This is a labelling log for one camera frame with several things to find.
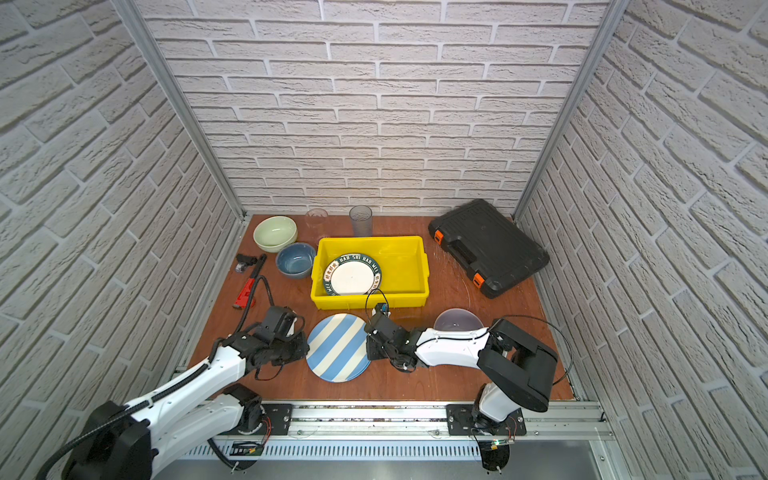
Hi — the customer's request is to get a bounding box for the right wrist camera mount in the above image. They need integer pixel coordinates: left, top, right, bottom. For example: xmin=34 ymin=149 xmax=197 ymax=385
xmin=366 ymin=303 xmax=402 ymax=338

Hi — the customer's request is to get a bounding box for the blue white striped plate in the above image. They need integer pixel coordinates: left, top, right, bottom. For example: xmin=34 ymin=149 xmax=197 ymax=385
xmin=306 ymin=313 xmax=371 ymax=383

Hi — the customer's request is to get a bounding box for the green rim hao shi plate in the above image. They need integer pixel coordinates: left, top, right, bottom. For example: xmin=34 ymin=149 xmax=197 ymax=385
xmin=322 ymin=253 xmax=382 ymax=296

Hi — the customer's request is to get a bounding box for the light green ceramic bowl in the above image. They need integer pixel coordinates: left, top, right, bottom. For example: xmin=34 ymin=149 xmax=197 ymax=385
xmin=253 ymin=216 xmax=298 ymax=253

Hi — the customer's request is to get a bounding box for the black plastic tool case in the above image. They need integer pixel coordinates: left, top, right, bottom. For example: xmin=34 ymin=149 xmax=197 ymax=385
xmin=428 ymin=199 xmax=550 ymax=299

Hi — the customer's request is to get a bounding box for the grey translucent plastic cup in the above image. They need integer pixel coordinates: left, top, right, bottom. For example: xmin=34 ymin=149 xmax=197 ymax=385
xmin=349 ymin=205 xmax=373 ymax=237

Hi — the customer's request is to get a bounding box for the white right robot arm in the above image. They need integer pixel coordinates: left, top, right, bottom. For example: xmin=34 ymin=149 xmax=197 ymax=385
xmin=364 ymin=313 xmax=558 ymax=423

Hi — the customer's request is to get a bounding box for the aluminium frame post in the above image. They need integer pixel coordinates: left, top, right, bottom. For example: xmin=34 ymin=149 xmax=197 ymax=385
xmin=113 ymin=0 xmax=248 ymax=221
xmin=512 ymin=0 xmax=630 ymax=221

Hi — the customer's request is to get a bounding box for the pink translucent plastic cup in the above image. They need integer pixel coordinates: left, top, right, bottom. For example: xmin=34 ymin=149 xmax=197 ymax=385
xmin=305 ymin=208 xmax=329 ymax=244

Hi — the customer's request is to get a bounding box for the lavender ceramic bowl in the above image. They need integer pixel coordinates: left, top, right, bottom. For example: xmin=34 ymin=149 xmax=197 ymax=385
xmin=433 ymin=308 xmax=484 ymax=332

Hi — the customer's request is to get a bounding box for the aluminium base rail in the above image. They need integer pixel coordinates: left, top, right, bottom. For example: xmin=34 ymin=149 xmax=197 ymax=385
xmin=215 ymin=401 xmax=614 ymax=461

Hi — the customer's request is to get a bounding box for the aluminium frame post right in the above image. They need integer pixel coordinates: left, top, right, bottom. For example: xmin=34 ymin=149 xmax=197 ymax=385
xmin=512 ymin=0 xmax=630 ymax=221

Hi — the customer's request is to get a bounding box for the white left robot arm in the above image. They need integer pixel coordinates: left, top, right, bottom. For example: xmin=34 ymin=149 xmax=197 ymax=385
xmin=36 ymin=304 xmax=309 ymax=479

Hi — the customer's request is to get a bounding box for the aluminium frame post left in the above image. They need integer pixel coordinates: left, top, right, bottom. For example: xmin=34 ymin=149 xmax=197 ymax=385
xmin=113 ymin=0 xmax=248 ymax=221

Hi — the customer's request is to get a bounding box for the red and black pipe wrench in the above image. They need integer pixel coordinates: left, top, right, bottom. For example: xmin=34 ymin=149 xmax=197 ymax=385
xmin=233 ymin=254 xmax=267 ymax=309

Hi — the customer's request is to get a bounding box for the dark blue ceramic bowl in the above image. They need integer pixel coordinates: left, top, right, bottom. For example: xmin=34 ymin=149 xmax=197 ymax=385
xmin=276 ymin=242 xmax=316 ymax=279

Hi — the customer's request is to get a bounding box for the yellow plastic bin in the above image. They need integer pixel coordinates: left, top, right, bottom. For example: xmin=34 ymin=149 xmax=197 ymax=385
xmin=310 ymin=236 xmax=430 ymax=310

